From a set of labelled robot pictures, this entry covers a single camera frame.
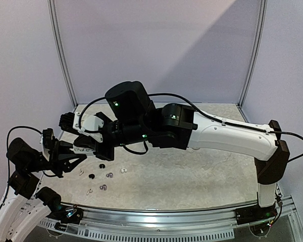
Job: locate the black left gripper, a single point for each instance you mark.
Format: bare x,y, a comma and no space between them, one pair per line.
58,161

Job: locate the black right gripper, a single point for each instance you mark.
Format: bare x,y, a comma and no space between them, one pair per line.
105,138

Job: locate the white oval charging case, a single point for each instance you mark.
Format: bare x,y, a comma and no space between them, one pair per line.
81,150

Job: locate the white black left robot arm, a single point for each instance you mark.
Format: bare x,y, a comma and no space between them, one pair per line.
23,204

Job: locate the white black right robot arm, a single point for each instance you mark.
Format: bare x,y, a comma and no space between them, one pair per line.
182,126

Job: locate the black clip earbud lower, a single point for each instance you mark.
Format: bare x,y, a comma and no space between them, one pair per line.
91,175

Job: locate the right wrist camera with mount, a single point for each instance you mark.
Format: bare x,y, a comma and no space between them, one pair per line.
88,125

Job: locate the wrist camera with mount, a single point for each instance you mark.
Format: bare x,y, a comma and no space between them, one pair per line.
88,125
47,141

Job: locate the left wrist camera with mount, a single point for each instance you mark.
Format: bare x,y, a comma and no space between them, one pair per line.
47,141

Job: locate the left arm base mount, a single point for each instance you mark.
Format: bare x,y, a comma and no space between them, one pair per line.
67,215

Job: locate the aluminium left frame post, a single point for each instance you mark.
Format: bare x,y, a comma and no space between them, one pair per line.
52,8

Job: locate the white slotted cable duct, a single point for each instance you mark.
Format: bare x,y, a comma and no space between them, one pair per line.
116,234

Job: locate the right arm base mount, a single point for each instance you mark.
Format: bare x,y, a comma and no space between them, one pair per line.
254,213

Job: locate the aluminium front rail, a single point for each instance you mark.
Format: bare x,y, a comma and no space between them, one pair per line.
188,221

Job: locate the aluminium corner frame post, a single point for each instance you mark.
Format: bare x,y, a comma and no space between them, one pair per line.
254,52

